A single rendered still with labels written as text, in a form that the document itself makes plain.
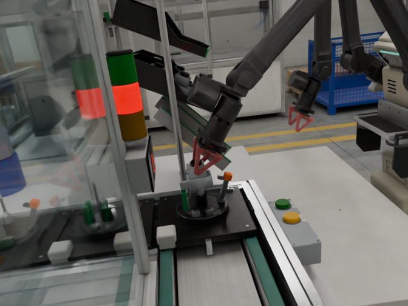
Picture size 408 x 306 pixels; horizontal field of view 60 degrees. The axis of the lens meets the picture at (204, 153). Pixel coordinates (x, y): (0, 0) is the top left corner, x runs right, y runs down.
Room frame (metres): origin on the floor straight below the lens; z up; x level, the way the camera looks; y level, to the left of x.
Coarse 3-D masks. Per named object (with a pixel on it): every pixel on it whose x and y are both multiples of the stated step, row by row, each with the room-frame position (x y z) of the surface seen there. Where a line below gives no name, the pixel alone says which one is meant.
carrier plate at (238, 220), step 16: (192, 192) 0.94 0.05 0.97; (240, 192) 0.91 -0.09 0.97; (160, 208) 0.87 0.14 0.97; (240, 208) 0.82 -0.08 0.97; (160, 224) 0.78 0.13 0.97; (176, 224) 0.77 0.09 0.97; (224, 224) 0.75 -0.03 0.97; (240, 224) 0.74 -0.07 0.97; (176, 240) 0.70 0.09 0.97; (192, 240) 0.70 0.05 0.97; (224, 240) 0.71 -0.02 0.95
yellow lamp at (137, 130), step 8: (136, 112) 0.61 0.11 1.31; (120, 120) 0.61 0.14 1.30; (128, 120) 0.60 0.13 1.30; (136, 120) 0.61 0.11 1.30; (144, 120) 0.63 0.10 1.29; (120, 128) 0.61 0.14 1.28; (128, 128) 0.60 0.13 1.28; (136, 128) 0.61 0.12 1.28; (144, 128) 0.62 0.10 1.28; (128, 136) 0.60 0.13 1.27; (136, 136) 0.60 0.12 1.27; (144, 136) 0.62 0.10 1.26
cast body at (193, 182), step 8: (192, 160) 0.82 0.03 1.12; (200, 160) 0.81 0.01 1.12; (192, 168) 0.80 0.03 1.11; (200, 168) 0.80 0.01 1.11; (192, 176) 0.80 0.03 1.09; (200, 176) 0.80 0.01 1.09; (208, 176) 0.80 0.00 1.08; (184, 184) 0.81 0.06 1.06; (192, 184) 0.80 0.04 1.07; (200, 184) 0.80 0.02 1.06; (208, 184) 0.80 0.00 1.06
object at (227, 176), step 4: (224, 172) 0.84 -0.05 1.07; (228, 172) 0.83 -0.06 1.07; (220, 176) 0.83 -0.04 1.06; (224, 176) 0.83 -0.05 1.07; (228, 176) 0.82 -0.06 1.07; (232, 176) 0.82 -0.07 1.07; (224, 180) 0.83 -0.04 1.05; (228, 180) 0.82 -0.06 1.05; (224, 184) 0.82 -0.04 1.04; (224, 188) 0.82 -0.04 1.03; (220, 192) 0.83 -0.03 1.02; (224, 192) 0.82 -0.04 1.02; (220, 196) 0.82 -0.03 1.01; (224, 196) 0.82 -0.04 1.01
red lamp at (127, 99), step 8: (112, 88) 0.61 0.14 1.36; (120, 88) 0.60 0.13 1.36; (128, 88) 0.61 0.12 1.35; (136, 88) 0.62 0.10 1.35; (120, 96) 0.60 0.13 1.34; (128, 96) 0.60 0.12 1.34; (136, 96) 0.61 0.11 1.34; (120, 104) 0.60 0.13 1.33; (128, 104) 0.60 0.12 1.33; (136, 104) 0.61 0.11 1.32; (120, 112) 0.61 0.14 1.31; (128, 112) 0.60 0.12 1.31
